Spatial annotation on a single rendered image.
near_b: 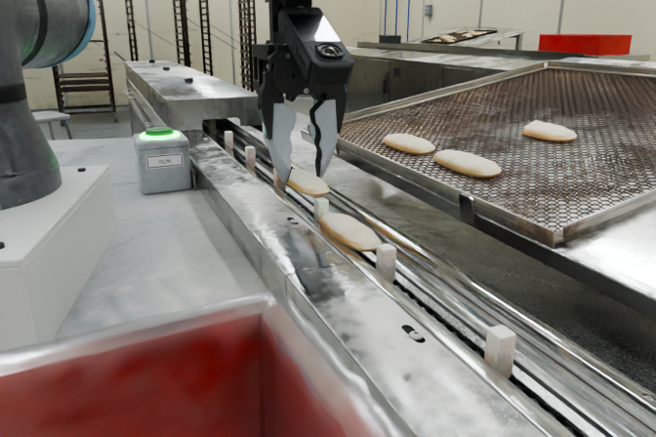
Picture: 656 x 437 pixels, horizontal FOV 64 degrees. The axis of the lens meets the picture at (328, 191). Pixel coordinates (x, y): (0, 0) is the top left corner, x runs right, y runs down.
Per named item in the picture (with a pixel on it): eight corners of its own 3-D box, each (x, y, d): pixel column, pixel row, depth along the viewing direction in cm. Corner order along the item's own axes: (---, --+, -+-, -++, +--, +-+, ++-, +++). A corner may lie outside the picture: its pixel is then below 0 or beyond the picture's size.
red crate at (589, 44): (536, 52, 392) (538, 34, 389) (568, 51, 408) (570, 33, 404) (596, 55, 350) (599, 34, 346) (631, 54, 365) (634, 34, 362)
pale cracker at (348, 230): (311, 219, 56) (311, 210, 55) (343, 215, 57) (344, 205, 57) (354, 255, 47) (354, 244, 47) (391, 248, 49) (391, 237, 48)
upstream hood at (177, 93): (126, 80, 206) (123, 58, 204) (173, 79, 213) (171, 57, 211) (171, 139, 97) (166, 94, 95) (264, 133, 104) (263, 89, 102)
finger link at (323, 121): (325, 162, 67) (314, 91, 64) (346, 174, 62) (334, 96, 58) (303, 169, 66) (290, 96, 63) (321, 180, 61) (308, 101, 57)
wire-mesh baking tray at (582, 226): (308, 133, 84) (307, 124, 83) (548, 67, 100) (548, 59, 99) (553, 249, 40) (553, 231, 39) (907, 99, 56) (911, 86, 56)
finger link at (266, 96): (292, 139, 60) (302, 61, 58) (297, 142, 58) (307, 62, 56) (252, 136, 58) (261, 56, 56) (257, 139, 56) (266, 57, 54)
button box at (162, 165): (139, 203, 81) (130, 132, 78) (190, 196, 84) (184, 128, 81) (143, 219, 74) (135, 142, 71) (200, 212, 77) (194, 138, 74)
